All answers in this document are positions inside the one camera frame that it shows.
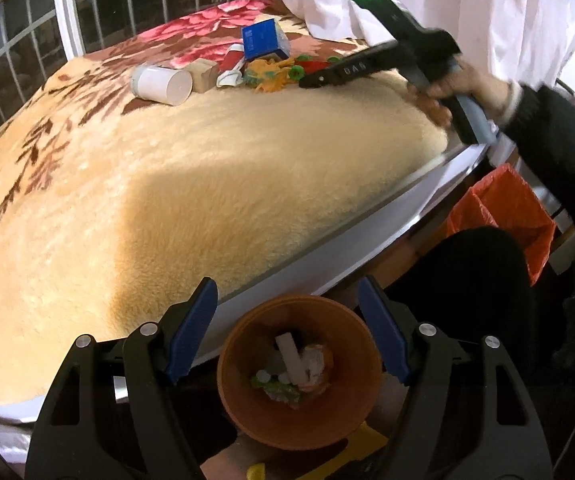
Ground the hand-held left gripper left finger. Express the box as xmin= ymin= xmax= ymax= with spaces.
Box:
xmin=24 ymin=276 xmax=219 ymax=480

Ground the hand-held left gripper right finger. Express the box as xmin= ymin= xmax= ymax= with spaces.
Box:
xmin=357 ymin=275 xmax=553 ymax=480

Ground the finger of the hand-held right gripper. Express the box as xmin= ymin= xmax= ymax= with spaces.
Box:
xmin=340 ymin=41 xmax=402 ymax=63
xmin=298 ymin=55 xmax=407 ymax=90

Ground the red and green plastic toy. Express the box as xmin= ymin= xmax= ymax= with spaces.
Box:
xmin=287 ymin=51 xmax=341 ymax=81

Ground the white tissue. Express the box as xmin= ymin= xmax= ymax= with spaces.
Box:
xmin=302 ymin=345 xmax=333 ymax=386

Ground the green snack bag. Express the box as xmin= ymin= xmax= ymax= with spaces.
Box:
xmin=251 ymin=370 xmax=301 ymax=403

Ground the orange plastic bin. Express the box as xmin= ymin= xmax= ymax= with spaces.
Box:
xmin=216 ymin=295 xmax=384 ymax=451

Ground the white plastic wrapper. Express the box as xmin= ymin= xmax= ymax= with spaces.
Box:
xmin=274 ymin=332 xmax=308 ymax=386

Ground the person's right forearm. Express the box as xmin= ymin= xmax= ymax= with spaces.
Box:
xmin=497 ymin=82 xmax=575 ymax=241

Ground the person's right hand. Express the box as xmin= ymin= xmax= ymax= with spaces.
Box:
xmin=406 ymin=55 xmax=515 ymax=128

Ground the orange green toy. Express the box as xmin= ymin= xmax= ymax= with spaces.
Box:
xmin=244 ymin=56 xmax=298 ymax=95

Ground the blue cardboard box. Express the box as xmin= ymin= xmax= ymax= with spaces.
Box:
xmin=241 ymin=17 xmax=291 ymax=62

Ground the white curtain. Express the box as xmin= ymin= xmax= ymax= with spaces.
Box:
xmin=276 ymin=0 xmax=575 ymax=91

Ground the yellow plastic object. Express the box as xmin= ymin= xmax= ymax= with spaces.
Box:
xmin=246 ymin=420 xmax=391 ymax=480

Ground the red and white tube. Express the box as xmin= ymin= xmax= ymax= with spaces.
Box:
xmin=224 ymin=43 xmax=248 ymax=73

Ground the floral plush blanket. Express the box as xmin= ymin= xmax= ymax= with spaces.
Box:
xmin=0 ymin=0 xmax=451 ymax=406

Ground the small cardboard box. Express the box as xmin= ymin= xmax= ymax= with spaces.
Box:
xmin=187 ymin=59 xmax=219 ymax=94

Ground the orange plastic bag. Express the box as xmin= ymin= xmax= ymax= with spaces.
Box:
xmin=446 ymin=162 xmax=558 ymax=287

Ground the white table frame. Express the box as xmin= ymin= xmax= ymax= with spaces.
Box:
xmin=0 ymin=142 xmax=491 ymax=426

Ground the white barred window frame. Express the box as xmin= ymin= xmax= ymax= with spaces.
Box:
xmin=0 ymin=0 xmax=283 ymax=156

